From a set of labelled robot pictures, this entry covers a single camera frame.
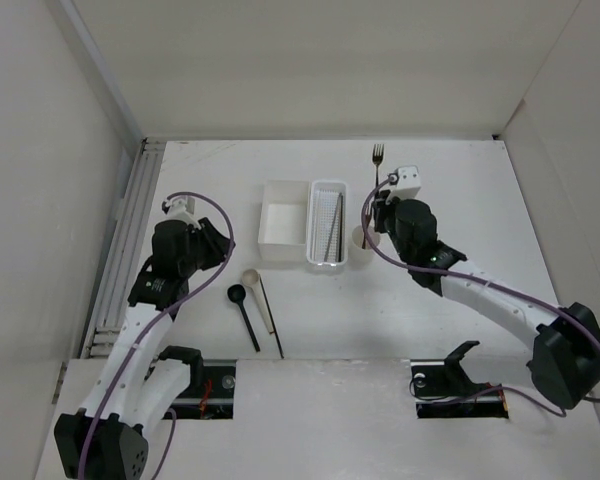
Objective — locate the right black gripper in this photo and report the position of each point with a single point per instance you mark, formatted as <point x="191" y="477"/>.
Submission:
<point x="380" y="208"/>

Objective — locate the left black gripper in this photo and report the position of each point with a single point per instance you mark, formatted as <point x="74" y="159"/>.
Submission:
<point x="217" y="245"/>

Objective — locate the black spoon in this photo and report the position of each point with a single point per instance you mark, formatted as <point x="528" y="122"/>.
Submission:
<point x="236" y="294"/>

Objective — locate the gold fork black handle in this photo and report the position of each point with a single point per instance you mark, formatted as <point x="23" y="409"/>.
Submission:
<point x="377" y="160"/>

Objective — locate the brown wooden fork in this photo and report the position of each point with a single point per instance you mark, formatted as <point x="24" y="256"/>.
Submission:
<point x="364" y="227"/>

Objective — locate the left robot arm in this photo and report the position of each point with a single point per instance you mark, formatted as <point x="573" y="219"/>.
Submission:
<point x="108" y="436"/>

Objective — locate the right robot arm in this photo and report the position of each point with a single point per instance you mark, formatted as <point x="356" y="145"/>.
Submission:
<point x="564" y="341"/>

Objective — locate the cream paper cup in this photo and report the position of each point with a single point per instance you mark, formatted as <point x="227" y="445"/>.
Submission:
<point x="360" y="253"/>

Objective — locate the cream wooden spoon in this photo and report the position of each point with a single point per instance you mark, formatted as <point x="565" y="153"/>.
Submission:
<point x="250" y="278"/>

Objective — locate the white perforated basket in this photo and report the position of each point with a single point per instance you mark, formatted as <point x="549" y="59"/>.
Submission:
<point x="322" y="196"/>

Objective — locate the dark thin chopstick left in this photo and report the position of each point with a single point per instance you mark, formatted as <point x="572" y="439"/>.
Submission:
<point x="275" y="331"/>

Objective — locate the white square box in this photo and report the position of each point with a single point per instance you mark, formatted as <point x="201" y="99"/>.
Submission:
<point x="282" y="235"/>

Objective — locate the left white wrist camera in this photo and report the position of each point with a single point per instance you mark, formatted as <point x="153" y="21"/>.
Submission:
<point x="180" y="208"/>

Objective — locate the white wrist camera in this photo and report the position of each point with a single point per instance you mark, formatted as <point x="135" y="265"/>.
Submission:
<point x="180" y="208"/>
<point x="404" y="183"/>

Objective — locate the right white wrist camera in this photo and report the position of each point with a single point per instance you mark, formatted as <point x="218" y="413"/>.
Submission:
<point x="404" y="183"/>

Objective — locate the aluminium rail frame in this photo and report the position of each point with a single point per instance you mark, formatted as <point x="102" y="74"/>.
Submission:
<point x="121" y="252"/>

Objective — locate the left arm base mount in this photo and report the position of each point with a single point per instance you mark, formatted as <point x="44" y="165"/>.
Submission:
<point x="211" y="396"/>

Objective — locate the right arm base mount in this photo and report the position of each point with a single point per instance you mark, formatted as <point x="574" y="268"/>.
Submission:
<point x="443" y="390"/>

